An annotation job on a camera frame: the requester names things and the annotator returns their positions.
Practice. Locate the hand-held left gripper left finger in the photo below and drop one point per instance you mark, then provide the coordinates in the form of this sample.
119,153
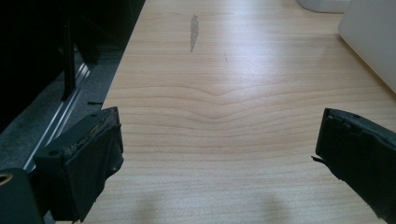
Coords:
84,161

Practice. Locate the white round container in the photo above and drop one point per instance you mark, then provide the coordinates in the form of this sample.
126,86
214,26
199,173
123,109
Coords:
323,4

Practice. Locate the silver metal rail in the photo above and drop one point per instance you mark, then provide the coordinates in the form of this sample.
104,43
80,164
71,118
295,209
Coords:
59,115

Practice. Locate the white plastic container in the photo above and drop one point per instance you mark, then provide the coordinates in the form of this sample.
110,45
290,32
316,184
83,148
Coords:
372,37

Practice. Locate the black metal stand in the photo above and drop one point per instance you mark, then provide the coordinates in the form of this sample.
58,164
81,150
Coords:
69,59

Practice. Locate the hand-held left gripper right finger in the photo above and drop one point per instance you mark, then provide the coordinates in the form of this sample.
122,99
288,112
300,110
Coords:
358,149

